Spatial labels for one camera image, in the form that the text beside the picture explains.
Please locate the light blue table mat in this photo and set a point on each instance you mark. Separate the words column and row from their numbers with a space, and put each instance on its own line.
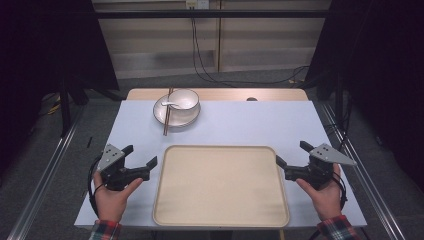
column 233, row 126

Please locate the person's right hand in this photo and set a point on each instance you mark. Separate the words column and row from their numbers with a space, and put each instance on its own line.
column 325, row 200

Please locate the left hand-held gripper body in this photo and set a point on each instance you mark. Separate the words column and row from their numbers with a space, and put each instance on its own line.
column 111, row 159

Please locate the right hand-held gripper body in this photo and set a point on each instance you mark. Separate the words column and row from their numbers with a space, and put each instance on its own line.
column 322, row 166

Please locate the beige rectangular tray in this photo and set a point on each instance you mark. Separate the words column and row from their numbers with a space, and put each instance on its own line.
column 220, row 190

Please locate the white round plate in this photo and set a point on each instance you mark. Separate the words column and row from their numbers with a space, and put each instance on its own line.
column 176, row 120

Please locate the aluminium frame rail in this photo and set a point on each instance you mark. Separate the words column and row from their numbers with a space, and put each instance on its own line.
column 370, row 186
column 43, row 186

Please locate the black horizontal frame bar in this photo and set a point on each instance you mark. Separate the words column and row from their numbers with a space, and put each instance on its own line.
column 200, row 14

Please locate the white bowl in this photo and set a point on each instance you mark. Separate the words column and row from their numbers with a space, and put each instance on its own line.
column 188, row 98

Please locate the dark curtain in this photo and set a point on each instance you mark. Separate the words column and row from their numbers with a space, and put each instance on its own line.
column 383, row 66
column 40, row 50

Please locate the dark round table grommet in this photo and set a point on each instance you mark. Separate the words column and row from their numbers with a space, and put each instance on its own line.
column 251, row 99

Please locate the white wall socket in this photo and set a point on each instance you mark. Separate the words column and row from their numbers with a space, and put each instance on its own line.
column 197, row 3

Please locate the brown wooden chopstick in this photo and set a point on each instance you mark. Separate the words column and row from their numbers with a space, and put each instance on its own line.
column 168, row 121
column 165, row 123

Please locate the white ceramic spoon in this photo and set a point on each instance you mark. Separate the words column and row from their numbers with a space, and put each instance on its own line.
column 168, row 104

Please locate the person's left hand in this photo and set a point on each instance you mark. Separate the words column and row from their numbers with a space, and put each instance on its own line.
column 112, row 201

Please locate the black frame post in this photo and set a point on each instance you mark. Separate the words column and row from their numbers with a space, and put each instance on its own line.
column 65, row 106

